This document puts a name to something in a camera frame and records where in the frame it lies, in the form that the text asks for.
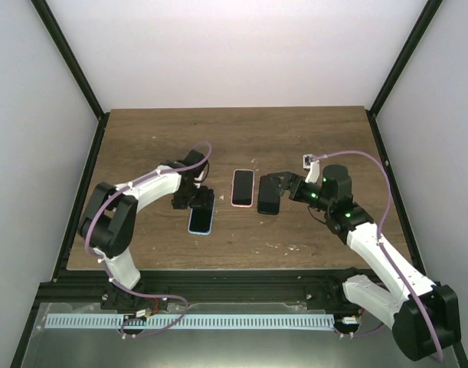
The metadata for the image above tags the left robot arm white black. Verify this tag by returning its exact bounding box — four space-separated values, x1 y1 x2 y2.
77 149 214 310

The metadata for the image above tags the pink phone case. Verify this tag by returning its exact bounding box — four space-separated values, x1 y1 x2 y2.
230 169 256 209

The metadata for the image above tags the light blue slotted strip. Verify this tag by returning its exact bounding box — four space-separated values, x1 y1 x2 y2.
44 314 335 331

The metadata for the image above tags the black phone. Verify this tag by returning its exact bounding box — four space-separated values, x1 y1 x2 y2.
257 176 280 215

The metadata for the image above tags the black frame post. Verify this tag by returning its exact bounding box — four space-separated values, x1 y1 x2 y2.
365 0 445 116
29 0 106 118

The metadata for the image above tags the black frame post left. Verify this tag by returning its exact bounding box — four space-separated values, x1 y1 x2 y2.
29 0 106 118

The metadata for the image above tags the black frame post right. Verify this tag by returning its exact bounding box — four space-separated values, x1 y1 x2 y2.
365 0 445 116

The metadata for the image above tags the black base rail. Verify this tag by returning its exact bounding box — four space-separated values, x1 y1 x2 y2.
35 268 376 311

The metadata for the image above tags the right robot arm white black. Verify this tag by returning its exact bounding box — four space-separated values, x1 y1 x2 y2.
275 161 461 361

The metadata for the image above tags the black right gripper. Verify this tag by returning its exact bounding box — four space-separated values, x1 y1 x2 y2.
267 172 332 212

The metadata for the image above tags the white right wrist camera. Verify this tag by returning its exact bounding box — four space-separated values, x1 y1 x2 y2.
303 154 320 183

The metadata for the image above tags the light blue phone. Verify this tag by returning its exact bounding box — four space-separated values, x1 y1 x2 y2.
187 205 215 236

